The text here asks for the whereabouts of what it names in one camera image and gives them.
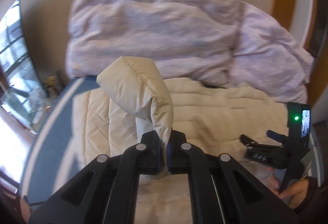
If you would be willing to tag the person's right hand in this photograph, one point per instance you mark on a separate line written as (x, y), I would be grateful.
(296, 193)

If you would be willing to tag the flat screen television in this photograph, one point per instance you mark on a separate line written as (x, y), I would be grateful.
(24, 95)

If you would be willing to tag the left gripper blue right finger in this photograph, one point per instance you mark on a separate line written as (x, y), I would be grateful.
(221, 189)

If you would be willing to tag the blue white striped bed sheet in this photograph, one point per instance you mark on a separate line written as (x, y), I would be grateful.
(52, 160)

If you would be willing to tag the cream quilted down jacket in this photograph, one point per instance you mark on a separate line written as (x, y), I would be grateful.
(133, 99)

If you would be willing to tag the lilac floral duvet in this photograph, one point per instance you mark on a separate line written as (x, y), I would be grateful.
(217, 42)

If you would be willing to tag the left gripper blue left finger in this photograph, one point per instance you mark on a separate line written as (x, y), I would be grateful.
(105, 191)

